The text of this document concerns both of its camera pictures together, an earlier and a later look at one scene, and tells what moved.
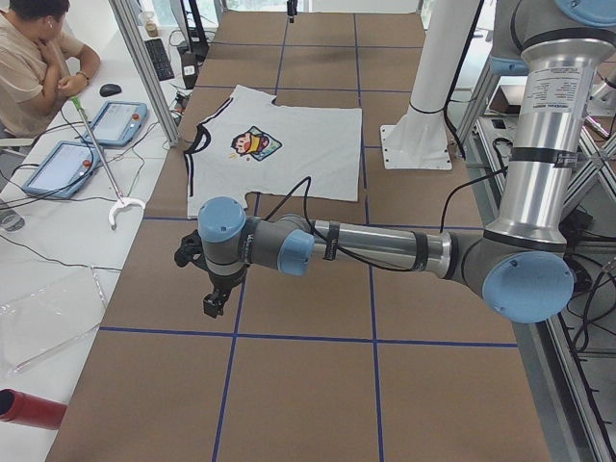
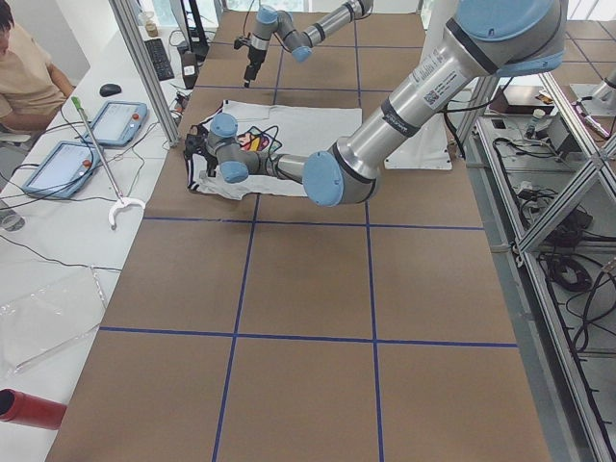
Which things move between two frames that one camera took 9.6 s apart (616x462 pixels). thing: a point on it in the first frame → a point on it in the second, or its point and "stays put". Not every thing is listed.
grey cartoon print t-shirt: (249, 144) stays put
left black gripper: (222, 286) → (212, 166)
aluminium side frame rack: (570, 359) stays put
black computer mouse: (110, 89) stays put
